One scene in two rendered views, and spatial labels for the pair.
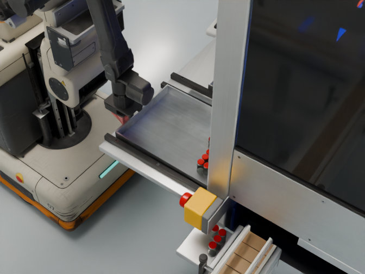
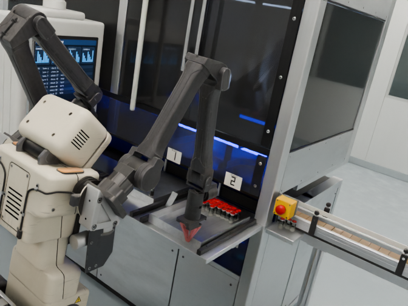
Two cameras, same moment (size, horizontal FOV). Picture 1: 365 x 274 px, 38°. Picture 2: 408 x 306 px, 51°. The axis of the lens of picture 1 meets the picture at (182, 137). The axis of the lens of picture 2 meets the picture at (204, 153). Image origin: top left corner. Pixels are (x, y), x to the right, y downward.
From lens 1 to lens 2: 1.98 m
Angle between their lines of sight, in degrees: 78
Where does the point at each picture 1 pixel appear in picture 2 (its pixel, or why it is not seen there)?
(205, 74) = (132, 204)
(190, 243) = (287, 235)
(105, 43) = (209, 158)
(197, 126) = not seen: hidden behind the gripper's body
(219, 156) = (283, 166)
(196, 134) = not seen: hidden behind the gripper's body
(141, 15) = not seen: outside the picture
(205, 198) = (285, 197)
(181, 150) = (212, 225)
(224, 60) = (299, 97)
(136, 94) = (214, 190)
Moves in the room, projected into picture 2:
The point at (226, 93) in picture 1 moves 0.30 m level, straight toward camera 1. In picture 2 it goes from (295, 118) to (372, 133)
